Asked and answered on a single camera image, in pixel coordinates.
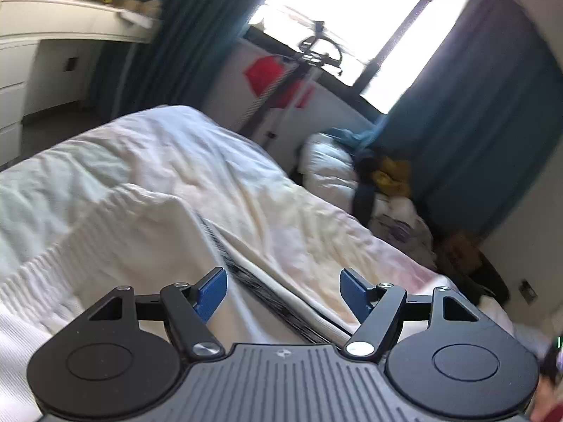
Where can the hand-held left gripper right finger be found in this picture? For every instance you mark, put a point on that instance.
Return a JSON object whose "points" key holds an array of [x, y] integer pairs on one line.
{"points": [[354, 292]]}

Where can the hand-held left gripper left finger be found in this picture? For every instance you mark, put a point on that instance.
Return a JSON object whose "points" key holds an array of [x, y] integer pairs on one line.
{"points": [[214, 292]]}

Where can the white ribbed blanket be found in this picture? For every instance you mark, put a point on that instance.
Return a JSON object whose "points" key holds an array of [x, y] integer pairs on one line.
{"points": [[132, 237]]}

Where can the white printed bag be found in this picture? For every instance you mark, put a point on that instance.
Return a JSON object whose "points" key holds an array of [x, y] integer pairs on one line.
{"points": [[400, 224]]}

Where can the black bag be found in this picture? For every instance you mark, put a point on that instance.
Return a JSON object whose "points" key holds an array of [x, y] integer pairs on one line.
{"points": [[490, 277]]}

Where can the brown cardboard box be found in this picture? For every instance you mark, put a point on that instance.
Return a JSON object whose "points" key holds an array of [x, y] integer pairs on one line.
{"points": [[459, 248]]}

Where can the yellow cloth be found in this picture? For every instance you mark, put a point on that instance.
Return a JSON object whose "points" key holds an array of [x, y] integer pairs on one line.
{"points": [[393, 176]]}

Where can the white bundled bedding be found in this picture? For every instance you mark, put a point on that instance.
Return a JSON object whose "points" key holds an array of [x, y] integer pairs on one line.
{"points": [[325, 162]]}

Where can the white bed duvet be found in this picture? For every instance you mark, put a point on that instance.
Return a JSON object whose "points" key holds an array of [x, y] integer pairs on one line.
{"points": [[184, 154]]}

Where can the teal cloth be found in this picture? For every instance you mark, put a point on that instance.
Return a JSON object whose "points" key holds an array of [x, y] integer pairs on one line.
{"points": [[352, 137]]}

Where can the teal curtain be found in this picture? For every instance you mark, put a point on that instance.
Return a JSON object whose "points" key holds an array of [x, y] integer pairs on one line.
{"points": [[189, 35], [475, 110]]}

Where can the garment steamer stand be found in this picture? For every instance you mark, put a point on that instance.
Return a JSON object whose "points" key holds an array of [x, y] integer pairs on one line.
{"points": [[303, 74]]}

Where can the red cloth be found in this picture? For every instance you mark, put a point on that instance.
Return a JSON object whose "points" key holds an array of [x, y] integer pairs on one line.
{"points": [[264, 72]]}

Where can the window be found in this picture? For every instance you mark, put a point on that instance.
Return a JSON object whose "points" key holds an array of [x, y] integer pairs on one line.
{"points": [[352, 9]]}

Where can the beige plush toy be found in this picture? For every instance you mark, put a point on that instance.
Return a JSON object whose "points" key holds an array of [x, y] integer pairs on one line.
{"points": [[145, 5]]}

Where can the white dresser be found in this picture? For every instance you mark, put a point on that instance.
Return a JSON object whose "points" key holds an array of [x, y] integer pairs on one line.
{"points": [[52, 26]]}

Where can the wall socket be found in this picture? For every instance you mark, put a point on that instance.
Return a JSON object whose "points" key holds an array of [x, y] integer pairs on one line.
{"points": [[527, 290]]}

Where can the black wall panel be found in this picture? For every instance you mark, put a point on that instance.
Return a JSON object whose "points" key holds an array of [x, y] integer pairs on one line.
{"points": [[71, 64]]}

